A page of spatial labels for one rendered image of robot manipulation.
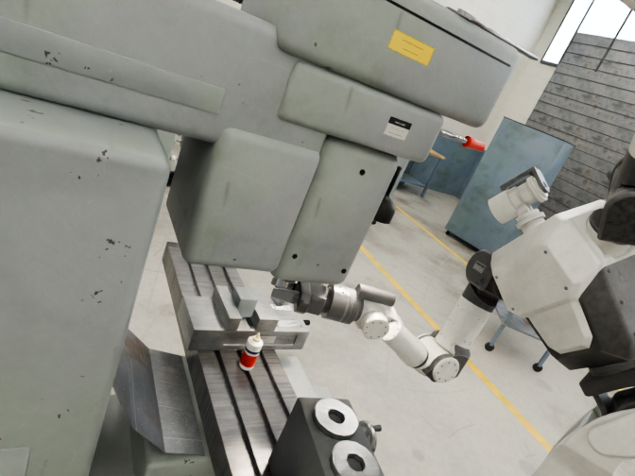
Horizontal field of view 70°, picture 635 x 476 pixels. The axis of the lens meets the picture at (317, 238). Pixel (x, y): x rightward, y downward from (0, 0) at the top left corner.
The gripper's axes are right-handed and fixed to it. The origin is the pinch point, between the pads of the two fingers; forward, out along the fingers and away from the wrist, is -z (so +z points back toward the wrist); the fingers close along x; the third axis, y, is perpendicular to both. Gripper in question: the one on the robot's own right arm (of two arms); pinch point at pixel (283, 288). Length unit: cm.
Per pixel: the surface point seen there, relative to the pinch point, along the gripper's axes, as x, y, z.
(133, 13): 25, -47, -38
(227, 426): 17.3, 27.6, -4.5
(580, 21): -784, -268, 520
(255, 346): -2.0, 19.4, -1.0
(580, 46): -756, -226, 528
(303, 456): 34.1, 13.5, 7.1
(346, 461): 38.7, 7.7, 12.5
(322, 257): 9.6, -14.9, 2.9
